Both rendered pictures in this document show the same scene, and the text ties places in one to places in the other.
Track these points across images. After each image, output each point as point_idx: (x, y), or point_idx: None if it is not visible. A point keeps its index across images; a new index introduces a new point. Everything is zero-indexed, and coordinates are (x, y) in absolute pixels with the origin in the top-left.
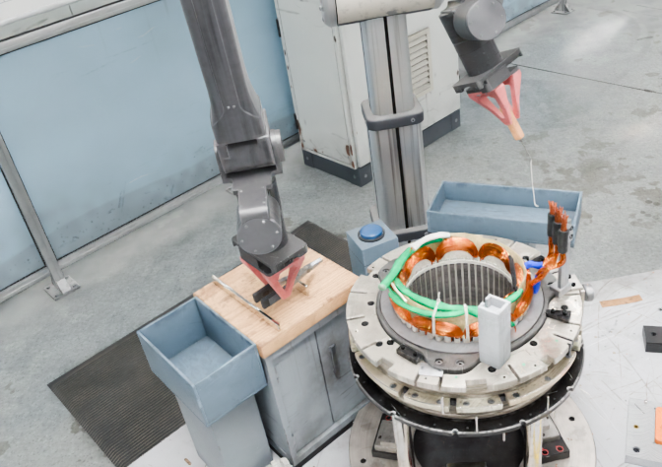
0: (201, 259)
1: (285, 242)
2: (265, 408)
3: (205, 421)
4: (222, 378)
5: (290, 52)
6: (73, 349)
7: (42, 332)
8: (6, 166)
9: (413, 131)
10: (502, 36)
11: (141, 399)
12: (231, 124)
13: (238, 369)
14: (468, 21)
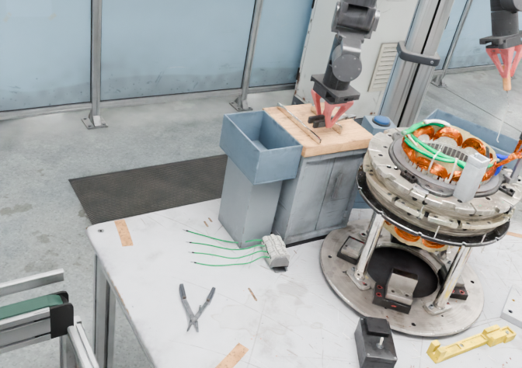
0: (199, 140)
1: (347, 88)
2: (280, 199)
3: (255, 179)
4: (276, 157)
5: (314, 22)
6: (92, 164)
7: (73, 145)
8: (95, 19)
9: (428, 71)
10: (458, 77)
11: (133, 212)
12: None
13: (287, 157)
14: None
